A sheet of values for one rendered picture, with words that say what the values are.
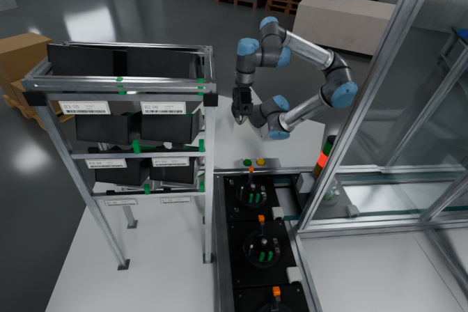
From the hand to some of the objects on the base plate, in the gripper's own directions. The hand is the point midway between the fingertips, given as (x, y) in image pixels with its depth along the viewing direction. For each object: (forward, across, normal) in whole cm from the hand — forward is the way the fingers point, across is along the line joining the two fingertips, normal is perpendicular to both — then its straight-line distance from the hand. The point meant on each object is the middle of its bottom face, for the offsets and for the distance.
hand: (240, 123), depth 109 cm
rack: (+37, +31, +32) cm, 58 cm away
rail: (+37, -32, +5) cm, 50 cm away
